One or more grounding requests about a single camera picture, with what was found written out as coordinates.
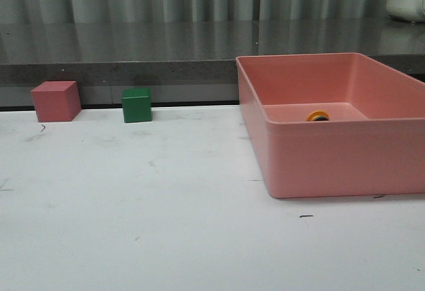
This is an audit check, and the yellow push button switch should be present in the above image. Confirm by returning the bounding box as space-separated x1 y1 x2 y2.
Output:
306 110 330 122

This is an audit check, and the dark grey counter shelf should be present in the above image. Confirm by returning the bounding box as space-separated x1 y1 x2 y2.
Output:
1 19 424 108

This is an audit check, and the green cube block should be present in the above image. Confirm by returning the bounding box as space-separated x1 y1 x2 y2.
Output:
122 88 153 123

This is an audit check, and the pink cube block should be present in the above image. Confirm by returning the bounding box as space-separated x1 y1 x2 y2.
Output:
31 81 82 122

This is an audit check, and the pink plastic bin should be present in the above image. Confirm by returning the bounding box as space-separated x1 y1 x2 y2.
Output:
236 52 424 198

